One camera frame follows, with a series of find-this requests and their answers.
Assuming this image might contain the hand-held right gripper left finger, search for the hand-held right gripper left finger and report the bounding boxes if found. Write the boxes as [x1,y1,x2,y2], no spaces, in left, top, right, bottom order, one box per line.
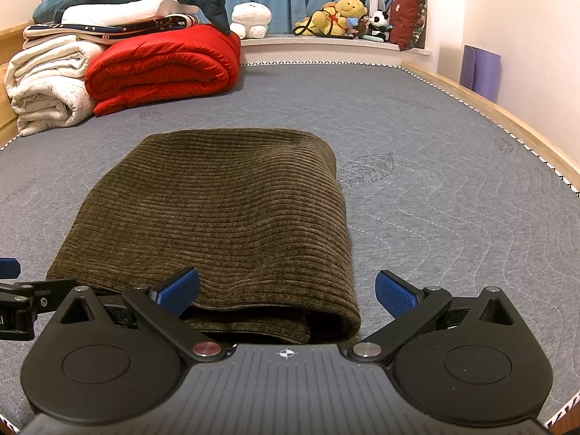
[59,267,227,363]

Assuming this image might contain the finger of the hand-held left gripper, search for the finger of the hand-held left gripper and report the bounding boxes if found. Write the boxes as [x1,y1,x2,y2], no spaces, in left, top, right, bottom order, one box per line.
[0,257,22,281]
[0,278,81,314]

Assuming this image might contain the navy star print blanket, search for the navy star print blanket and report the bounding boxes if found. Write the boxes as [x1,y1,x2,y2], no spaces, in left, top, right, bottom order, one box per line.
[22,13,200,46]

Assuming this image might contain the white mushroom plush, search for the white mushroom plush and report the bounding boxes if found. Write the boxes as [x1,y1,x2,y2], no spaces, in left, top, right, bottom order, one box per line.
[230,2,271,39]

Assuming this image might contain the purple rolled mat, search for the purple rolled mat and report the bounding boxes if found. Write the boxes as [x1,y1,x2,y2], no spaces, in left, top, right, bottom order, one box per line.
[459,44,502,104]

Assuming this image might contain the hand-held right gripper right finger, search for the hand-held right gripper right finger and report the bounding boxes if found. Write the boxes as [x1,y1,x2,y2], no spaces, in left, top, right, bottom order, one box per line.
[347,269,515,364]

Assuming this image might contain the wooden bed frame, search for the wooden bed frame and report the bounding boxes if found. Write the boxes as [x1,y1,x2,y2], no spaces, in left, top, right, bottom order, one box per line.
[402,62,580,191]

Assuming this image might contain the grey quilted mattress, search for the grey quilted mattress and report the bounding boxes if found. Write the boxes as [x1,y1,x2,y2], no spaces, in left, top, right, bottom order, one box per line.
[0,63,580,435]

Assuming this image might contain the yellow bear plush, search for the yellow bear plush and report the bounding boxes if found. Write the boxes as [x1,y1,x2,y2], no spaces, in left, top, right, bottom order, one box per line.
[294,0,368,37]

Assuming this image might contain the red folded quilt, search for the red folded quilt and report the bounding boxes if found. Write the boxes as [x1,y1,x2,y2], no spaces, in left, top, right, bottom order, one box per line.
[84,24,242,116]

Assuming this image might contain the olive corduroy pants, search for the olive corduroy pants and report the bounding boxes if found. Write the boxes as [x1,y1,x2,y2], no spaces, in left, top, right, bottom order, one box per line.
[45,128,362,345]

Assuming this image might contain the dark red cushion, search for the dark red cushion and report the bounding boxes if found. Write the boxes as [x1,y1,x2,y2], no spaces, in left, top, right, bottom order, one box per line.
[389,0,427,51]

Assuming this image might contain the white pillow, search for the white pillow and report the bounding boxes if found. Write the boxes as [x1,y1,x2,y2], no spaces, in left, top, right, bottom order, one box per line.
[59,0,200,25]

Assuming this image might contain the white window ledge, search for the white window ledge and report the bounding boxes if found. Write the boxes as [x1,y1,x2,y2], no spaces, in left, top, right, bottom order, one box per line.
[240,34,431,66]

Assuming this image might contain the white folded blanket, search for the white folded blanket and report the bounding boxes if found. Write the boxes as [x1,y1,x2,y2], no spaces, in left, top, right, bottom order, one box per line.
[4,34,112,137]

